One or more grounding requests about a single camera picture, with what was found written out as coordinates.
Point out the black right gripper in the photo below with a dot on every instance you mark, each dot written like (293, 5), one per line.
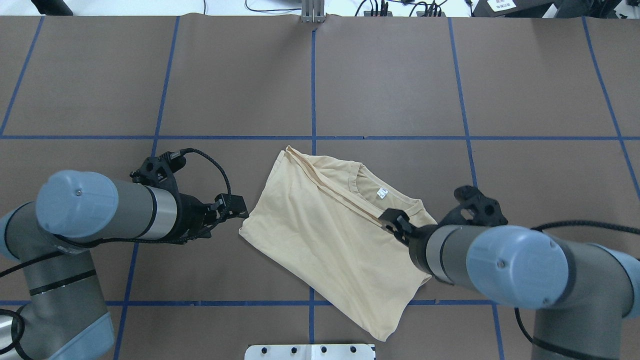
(417, 243)

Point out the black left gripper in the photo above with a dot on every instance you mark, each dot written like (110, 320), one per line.
(190, 216)

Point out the cream long-sleeve printed shirt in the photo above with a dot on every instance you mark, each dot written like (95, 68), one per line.
(318, 217)

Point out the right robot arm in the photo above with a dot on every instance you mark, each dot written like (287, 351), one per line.
(570, 299)

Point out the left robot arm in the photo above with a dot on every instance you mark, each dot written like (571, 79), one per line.
(51, 238)

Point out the black label printer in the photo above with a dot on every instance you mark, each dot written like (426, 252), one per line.
(511, 8)

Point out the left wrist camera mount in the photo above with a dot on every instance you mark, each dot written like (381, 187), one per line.
(159, 171)

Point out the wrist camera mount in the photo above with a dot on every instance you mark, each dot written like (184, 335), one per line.
(159, 171)
(474, 209)

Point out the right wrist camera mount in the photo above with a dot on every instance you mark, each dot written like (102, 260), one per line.
(474, 209)

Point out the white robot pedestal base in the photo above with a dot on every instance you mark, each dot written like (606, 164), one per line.
(335, 351)

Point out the aluminium frame post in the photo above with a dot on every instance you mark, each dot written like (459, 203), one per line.
(313, 11)

